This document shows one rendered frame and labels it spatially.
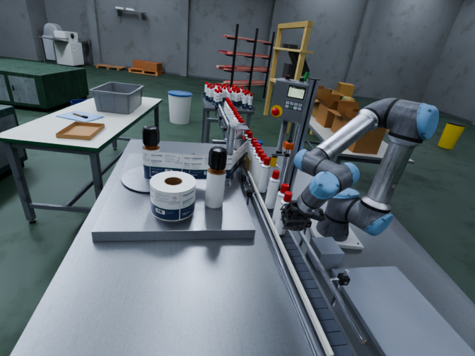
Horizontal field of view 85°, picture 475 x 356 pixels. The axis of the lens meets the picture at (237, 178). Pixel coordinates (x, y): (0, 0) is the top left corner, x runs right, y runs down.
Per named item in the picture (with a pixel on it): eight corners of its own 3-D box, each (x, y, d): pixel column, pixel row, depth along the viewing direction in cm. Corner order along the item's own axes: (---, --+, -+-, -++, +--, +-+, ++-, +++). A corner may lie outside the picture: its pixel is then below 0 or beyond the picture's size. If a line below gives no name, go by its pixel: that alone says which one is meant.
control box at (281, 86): (274, 114, 142) (281, 77, 133) (305, 121, 136) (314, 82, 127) (268, 117, 133) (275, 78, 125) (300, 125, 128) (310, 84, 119)
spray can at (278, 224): (271, 228, 118) (280, 189, 109) (283, 228, 119) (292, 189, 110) (275, 236, 113) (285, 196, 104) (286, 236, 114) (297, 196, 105)
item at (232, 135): (224, 158, 181) (227, 122, 170) (242, 159, 184) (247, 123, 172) (226, 167, 169) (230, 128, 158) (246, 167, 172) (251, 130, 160)
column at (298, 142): (279, 198, 152) (307, 77, 122) (286, 198, 153) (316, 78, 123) (281, 203, 149) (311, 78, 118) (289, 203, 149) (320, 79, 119)
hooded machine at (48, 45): (73, 62, 1159) (68, 25, 1094) (65, 63, 1100) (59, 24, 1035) (55, 60, 1154) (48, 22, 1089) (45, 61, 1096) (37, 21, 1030)
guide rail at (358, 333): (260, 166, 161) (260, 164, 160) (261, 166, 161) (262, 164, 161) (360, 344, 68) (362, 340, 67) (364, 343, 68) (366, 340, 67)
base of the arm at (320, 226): (312, 220, 134) (317, 204, 130) (341, 224, 134) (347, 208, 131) (320, 239, 120) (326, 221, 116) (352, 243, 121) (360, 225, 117)
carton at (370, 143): (326, 138, 293) (336, 104, 276) (367, 142, 300) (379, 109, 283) (343, 152, 256) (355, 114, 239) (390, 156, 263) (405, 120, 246)
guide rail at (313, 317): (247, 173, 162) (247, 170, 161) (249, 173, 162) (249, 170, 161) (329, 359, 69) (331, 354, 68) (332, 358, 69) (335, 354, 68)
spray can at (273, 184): (262, 204, 135) (269, 168, 126) (272, 204, 136) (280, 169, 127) (265, 210, 131) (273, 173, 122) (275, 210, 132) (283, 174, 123)
